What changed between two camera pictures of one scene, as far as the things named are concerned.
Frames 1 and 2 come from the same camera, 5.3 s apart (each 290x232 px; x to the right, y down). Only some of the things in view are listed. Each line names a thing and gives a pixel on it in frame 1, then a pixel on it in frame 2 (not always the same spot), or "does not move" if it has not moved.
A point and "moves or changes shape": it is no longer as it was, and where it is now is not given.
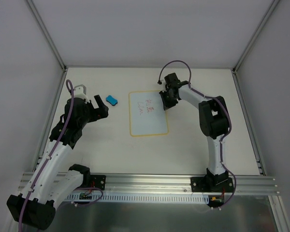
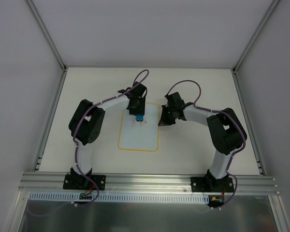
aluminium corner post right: [254, 36] does not move
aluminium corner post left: [47, 35] does not move
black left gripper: [94, 111] -> [137, 110]
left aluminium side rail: [50, 121] does not move
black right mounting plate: [201, 184] does not move
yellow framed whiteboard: [147, 115] moves or changes shape
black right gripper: [168, 97] -> [169, 114]
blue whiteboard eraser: [111, 100] moves or changes shape
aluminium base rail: [164, 184] does not move
